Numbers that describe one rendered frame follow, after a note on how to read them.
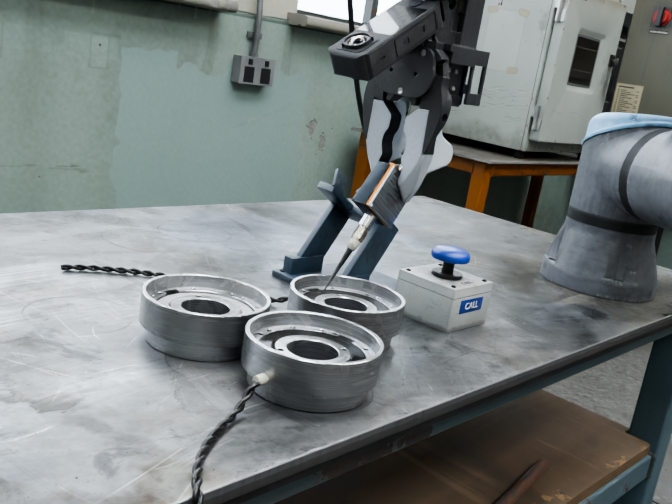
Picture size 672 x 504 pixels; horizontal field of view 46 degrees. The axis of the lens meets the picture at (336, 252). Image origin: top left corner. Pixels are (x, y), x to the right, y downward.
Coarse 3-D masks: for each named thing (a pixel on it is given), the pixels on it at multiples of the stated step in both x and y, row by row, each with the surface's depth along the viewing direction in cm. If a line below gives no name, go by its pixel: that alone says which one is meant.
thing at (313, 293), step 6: (330, 288) 75; (306, 294) 72; (312, 294) 72; (318, 294) 73; (348, 294) 74; (354, 294) 74; (360, 294) 75; (366, 300) 73; (372, 300) 74; (378, 306) 72; (384, 306) 72
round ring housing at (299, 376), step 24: (288, 312) 63; (312, 312) 64; (288, 336) 61; (312, 336) 62; (360, 336) 62; (264, 360) 55; (288, 360) 54; (312, 360) 54; (336, 360) 58; (360, 360) 55; (264, 384) 56; (288, 384) 54; (312, 384) 54; (336, 384) 55; (360, 384) 56; (312, 408) 55; (336, 408) 56
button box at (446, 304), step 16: (400, 272) 80; (416, 272) 80; (432, 272) 80; (464, 272) 83; (400, 288) 80; (416, 288) 79; (432, 288) 77; (448, 288) 76; (464, 288) 77; (480, 288) 79; (416, 304) 79; (432, 304) 78; (448, 304) 76; (464, 304) 78; (480, 304) 80; (416, 320) 79; (432, 320) 78; (448, 320) 76; (464, 320) 79; (480, 320) 81
